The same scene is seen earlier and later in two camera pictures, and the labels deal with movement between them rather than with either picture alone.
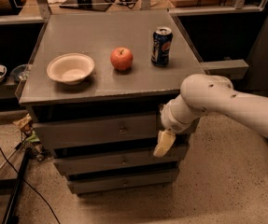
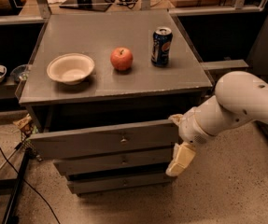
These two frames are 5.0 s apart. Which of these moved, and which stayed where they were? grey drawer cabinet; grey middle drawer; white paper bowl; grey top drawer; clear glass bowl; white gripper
Moved: white gripper; grey top drawer
Stayed: grey middle drawer; grey drawer cabinet; white paper bowl; clear glass bowl
